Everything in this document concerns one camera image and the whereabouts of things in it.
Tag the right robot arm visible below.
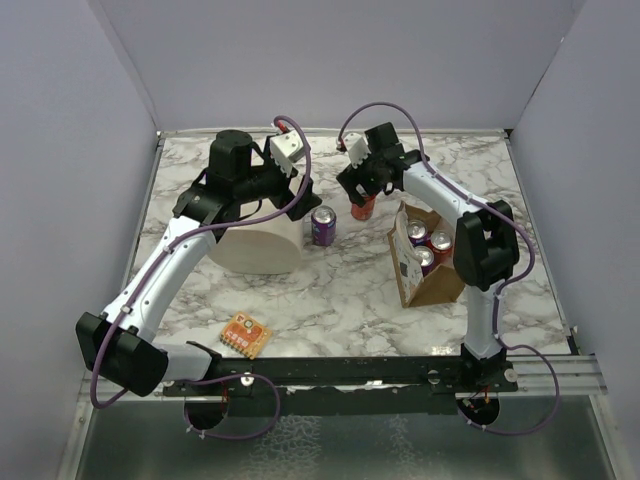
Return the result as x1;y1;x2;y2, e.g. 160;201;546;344
337;122;520;391

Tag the purple soda can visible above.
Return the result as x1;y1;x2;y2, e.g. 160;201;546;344
311;205;337;247
414;245;436;277

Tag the purple soda can carried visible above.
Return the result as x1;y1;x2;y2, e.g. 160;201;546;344
406;220;429;246

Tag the white cylindrical bucket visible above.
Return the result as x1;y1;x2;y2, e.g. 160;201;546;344
209;214;303;275

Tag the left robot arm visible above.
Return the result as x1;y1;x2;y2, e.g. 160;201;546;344
76;128;321;408

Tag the aluminium frame rail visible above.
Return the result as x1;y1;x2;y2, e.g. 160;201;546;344
79;353;609;401

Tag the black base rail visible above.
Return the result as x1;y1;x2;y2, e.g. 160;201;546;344
163;356;517;417

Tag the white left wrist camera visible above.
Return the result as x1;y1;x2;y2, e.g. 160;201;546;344
269;132;305;178

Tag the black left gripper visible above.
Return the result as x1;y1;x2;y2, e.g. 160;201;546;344
235;148;322;219

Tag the orange snack packet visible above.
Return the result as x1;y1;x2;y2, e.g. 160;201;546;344
219;312;272;359

